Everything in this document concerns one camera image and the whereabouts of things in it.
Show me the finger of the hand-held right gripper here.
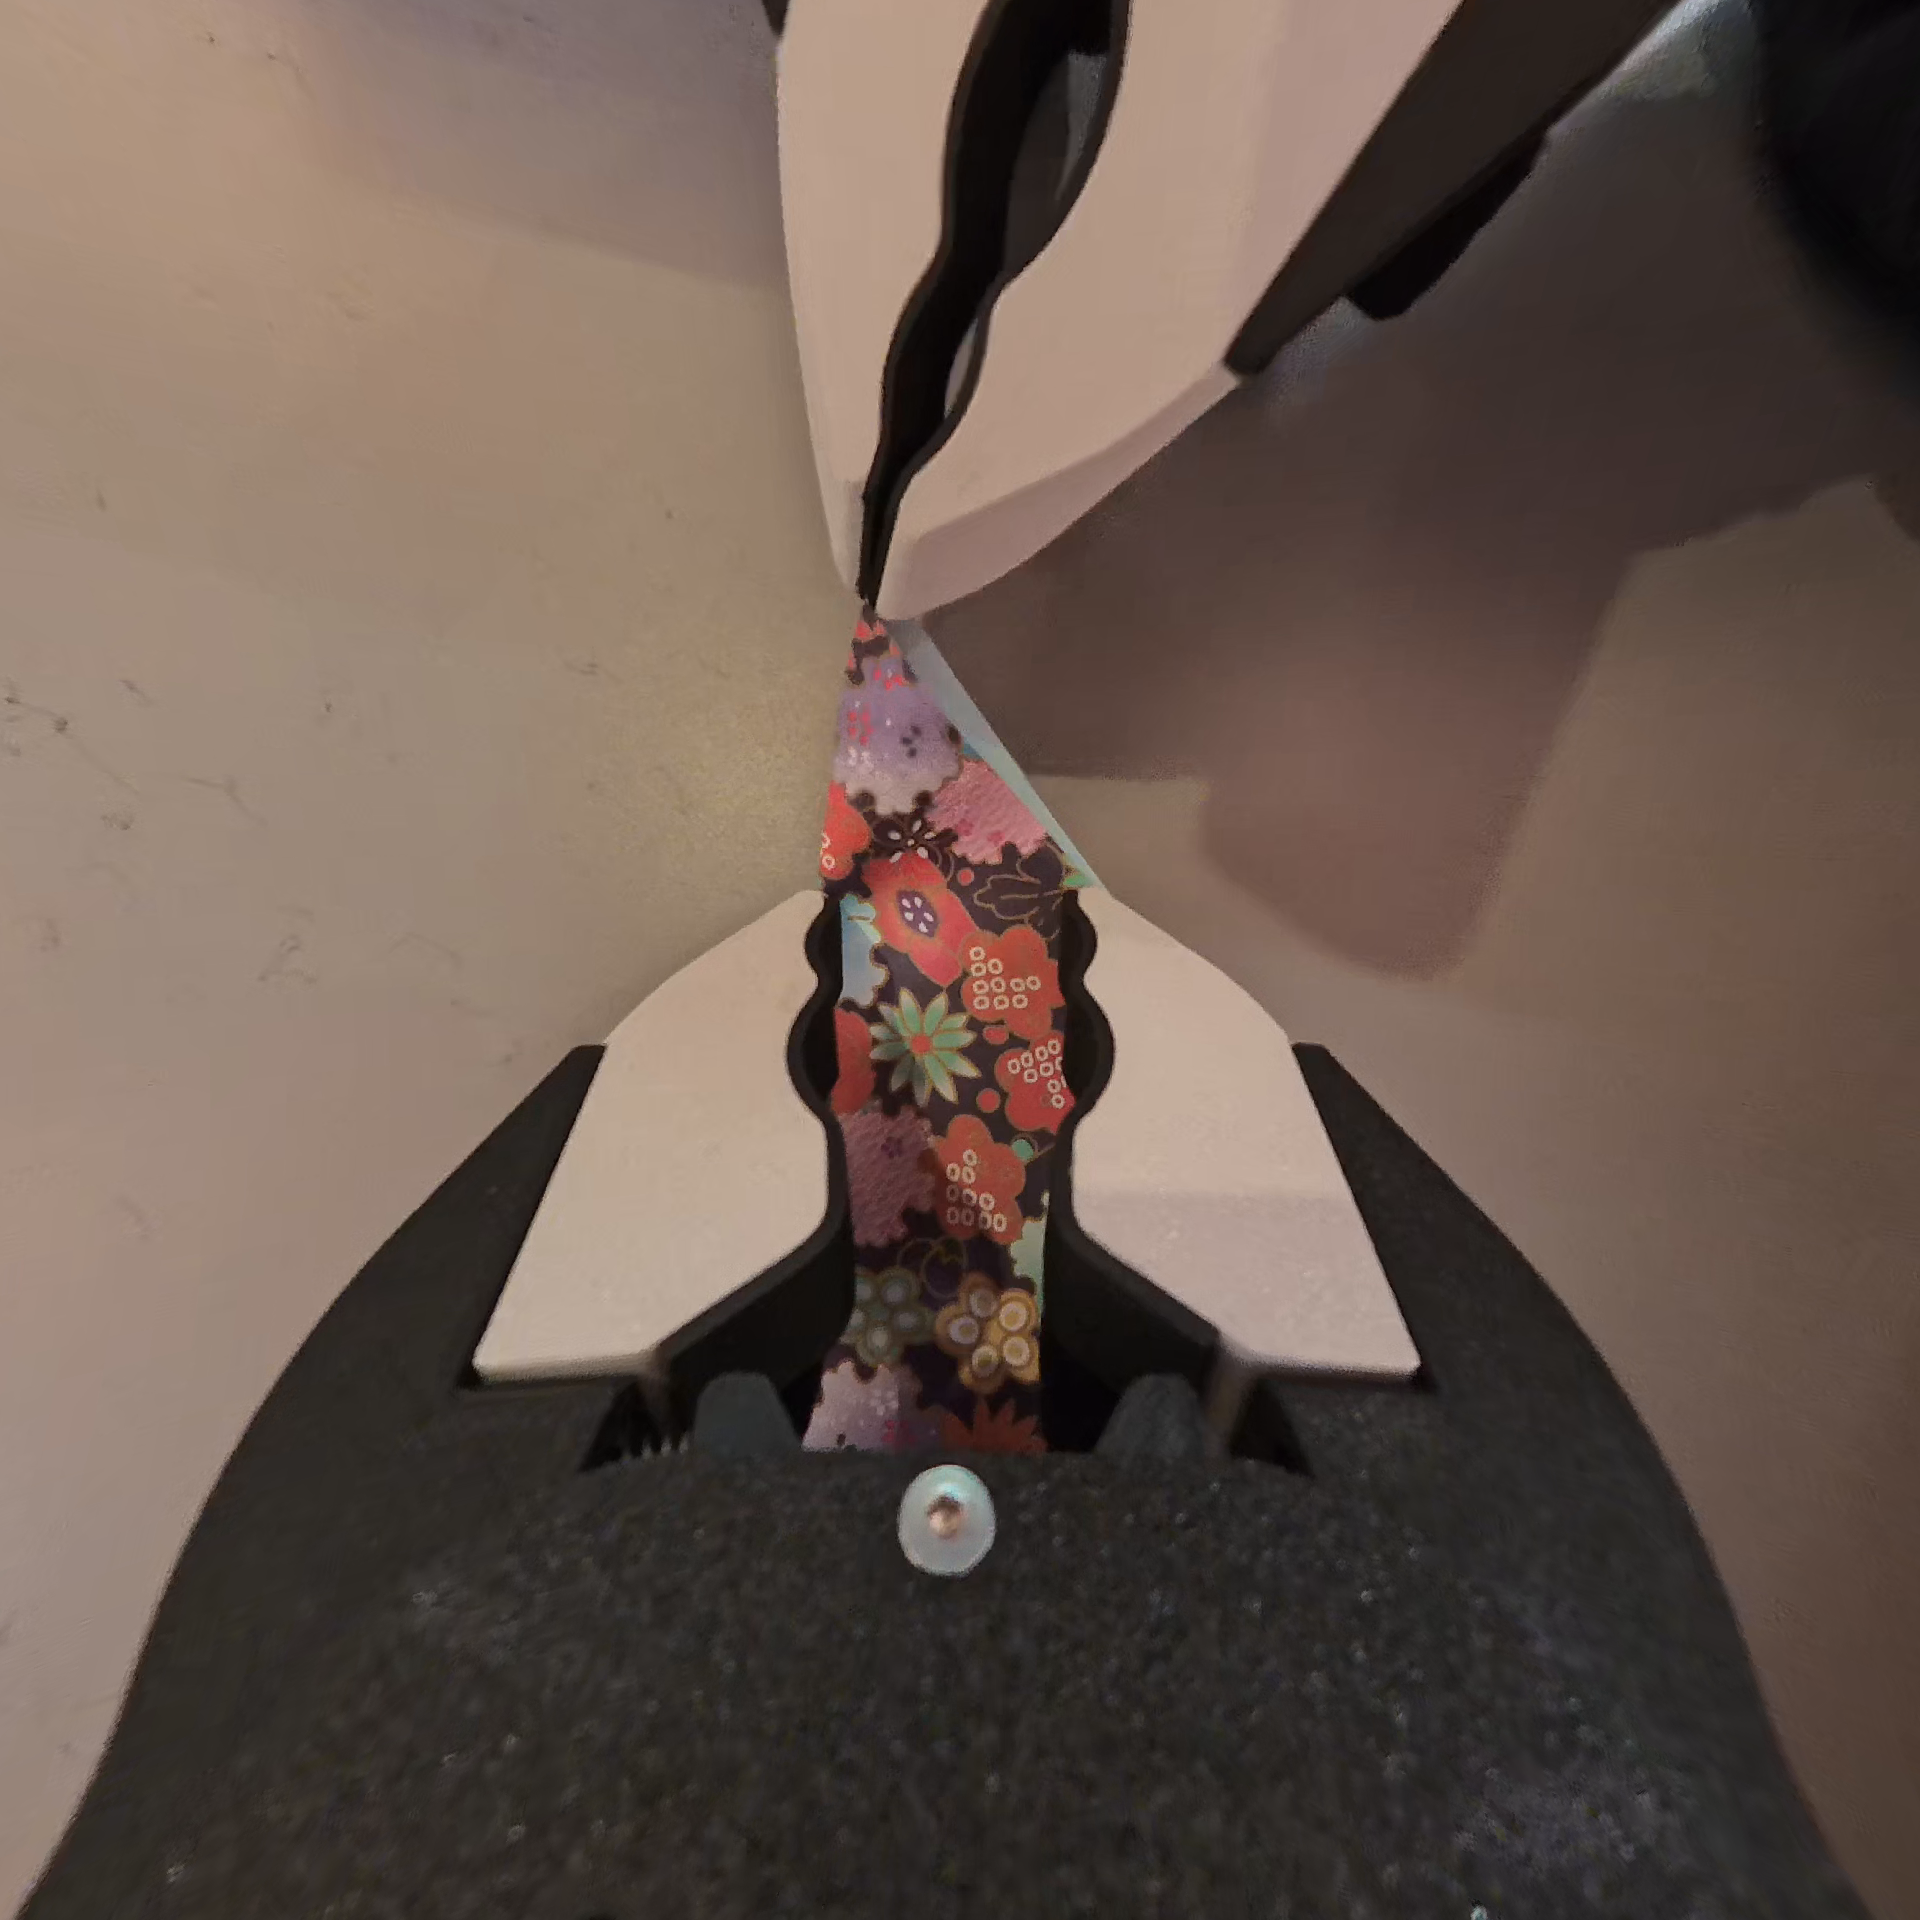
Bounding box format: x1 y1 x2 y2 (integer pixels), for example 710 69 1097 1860
877 0 1470 618
776 0 1052 601

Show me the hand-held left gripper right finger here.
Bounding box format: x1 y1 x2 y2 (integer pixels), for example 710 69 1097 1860
1039 884 1424 1450

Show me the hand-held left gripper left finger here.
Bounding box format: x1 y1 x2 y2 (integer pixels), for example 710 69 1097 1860
468 884 864 1442

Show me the floral origami paper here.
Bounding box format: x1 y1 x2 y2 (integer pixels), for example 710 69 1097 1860
803 600 1103 1455

